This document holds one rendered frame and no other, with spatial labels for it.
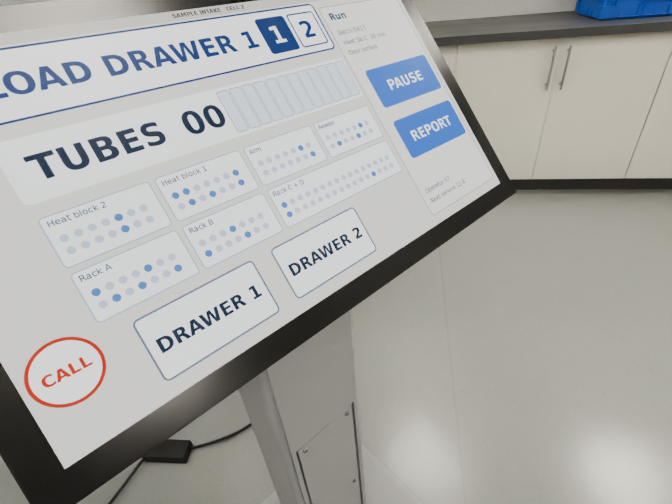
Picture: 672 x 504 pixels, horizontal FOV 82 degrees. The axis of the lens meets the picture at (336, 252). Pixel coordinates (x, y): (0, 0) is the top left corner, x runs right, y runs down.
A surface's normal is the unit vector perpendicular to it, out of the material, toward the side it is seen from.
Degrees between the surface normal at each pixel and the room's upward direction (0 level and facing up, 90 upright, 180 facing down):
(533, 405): 0
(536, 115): 90
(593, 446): 0
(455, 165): 50
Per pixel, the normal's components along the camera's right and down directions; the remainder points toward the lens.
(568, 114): -0.15, 0.58
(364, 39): 0.46, -0.22
